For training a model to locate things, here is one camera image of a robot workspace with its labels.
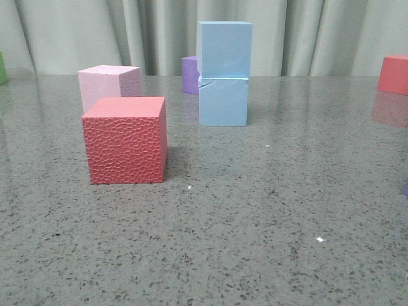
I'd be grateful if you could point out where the cracked light blue foam cube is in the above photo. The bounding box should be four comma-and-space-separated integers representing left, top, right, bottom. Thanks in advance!
198, 77, 249, 126

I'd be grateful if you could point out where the near textured red foam cube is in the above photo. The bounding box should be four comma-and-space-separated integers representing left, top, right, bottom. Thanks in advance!
81, 96, 168, 184

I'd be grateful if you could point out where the far purple foam cube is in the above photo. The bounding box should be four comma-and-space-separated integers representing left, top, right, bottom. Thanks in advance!
182, 55, 200, 95

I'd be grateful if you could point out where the far red foam cube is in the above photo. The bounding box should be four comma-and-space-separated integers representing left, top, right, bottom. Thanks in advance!
377, 54, 408, 95

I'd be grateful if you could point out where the grey-green curtain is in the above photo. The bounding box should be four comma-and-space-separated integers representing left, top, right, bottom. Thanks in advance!
1, 1, 407, 76

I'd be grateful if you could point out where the green foam cube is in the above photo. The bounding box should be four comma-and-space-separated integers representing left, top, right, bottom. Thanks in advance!
0, 52, 8, 84

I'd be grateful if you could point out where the pink foam cube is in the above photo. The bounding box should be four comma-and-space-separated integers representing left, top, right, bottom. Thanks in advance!
78, 65, 142, 112

